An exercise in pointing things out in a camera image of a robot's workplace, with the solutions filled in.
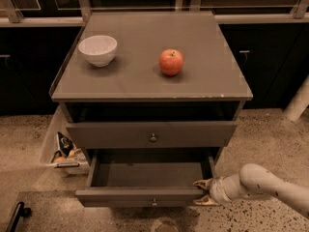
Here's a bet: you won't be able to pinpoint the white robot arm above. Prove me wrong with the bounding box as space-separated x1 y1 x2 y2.
193 163 309 218

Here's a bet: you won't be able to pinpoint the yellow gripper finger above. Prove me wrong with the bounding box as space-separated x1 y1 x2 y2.
193 179 212 189
193 194 219 206

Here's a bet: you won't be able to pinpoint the grey top drawer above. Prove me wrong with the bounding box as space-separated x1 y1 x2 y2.
67 121 237 149

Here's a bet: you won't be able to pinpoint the grey drawer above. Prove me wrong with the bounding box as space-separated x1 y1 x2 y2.
67 121 237 149
75 155 212 207

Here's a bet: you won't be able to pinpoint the clear plastic bin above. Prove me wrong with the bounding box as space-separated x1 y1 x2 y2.
40 106 89 176

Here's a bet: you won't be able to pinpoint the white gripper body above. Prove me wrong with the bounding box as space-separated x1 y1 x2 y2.
210 177 231 205

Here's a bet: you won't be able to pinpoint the dark right cabinet handle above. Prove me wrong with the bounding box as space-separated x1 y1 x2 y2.
239 49 250 62

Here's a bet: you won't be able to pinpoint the black handle object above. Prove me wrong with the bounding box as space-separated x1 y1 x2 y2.
6 201 32 232

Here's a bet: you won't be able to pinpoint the red apple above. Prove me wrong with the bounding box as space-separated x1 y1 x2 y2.
159 48 184 76

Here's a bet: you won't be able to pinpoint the grey drawer cabinet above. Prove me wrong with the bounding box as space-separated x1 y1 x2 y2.
48 11 254 166

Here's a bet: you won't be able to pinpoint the snack bags in bin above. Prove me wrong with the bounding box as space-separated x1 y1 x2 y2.
51 131 87 168

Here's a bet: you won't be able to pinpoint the white table leg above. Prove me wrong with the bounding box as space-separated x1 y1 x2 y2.
284 74 309 121

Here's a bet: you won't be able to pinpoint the white ceramic bowl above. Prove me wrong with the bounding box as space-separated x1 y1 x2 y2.
78 35 118 67

